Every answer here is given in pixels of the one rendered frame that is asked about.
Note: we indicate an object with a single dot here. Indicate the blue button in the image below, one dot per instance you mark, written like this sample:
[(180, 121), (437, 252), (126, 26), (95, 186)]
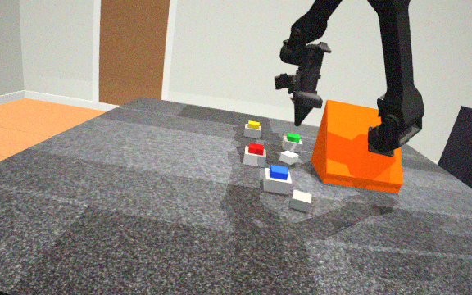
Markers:
[(277, 180)]

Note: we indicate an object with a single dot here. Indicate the red button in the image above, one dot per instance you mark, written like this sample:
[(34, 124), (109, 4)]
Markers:
[(255, 155)]

